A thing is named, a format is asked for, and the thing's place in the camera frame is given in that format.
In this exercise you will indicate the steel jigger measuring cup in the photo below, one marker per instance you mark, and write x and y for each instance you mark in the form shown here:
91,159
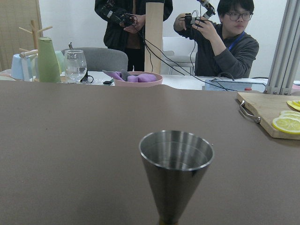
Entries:
175,162

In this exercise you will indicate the green cup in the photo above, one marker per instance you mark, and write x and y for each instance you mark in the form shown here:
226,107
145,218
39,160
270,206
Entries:
48,67

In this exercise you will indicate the light blue cup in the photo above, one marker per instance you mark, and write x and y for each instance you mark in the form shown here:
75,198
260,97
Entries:
20,67

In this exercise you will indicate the pink bowl with cloths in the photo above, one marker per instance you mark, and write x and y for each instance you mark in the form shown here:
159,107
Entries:
134,78

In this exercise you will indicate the wooden plank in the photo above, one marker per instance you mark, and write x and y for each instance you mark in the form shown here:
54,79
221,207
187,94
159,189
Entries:
153,36

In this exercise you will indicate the wine glass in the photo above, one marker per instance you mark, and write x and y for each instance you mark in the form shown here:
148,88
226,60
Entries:
75,65

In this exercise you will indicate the brown table mat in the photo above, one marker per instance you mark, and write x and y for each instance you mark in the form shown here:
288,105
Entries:
69,156

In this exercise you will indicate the standing person in black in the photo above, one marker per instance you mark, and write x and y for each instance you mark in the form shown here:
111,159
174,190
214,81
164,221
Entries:
125,28

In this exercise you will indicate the seated person with glasses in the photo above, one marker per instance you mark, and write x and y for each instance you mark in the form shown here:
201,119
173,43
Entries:
223,48

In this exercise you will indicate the wooden cutting board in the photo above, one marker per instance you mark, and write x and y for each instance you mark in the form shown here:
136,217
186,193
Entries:
268,107

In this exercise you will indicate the wooden mug tree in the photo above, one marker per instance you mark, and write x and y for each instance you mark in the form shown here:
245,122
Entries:
36,33

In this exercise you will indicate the lemon slice by knife tip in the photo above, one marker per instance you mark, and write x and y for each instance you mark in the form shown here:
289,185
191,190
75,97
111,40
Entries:
294,104

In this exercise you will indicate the lemon slice near handle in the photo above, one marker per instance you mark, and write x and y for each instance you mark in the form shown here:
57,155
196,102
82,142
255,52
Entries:
287,125

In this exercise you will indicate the aluminium frame post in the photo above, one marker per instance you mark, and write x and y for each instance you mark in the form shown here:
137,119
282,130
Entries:
287,54

